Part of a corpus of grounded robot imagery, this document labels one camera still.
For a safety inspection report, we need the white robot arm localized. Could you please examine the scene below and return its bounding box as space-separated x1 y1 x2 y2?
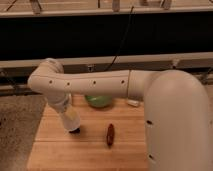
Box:
28 58 213 171

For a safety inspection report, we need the black eraser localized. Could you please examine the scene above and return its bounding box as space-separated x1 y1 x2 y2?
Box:
69 127 80 134

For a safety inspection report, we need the green bowl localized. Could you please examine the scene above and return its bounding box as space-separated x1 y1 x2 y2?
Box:
85 95 112 108

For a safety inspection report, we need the white rectangular block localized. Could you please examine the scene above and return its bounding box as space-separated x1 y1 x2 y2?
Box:
127 99 140 107

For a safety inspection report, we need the dark red oblong object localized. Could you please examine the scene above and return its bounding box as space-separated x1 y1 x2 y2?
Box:
106 124 115 147

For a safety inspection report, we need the bamboo cutting board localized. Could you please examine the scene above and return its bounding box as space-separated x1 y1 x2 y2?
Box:
27 96 148 171

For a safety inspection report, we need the black hanging cable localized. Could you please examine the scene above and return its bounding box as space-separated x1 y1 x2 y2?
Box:
101 4 135 74

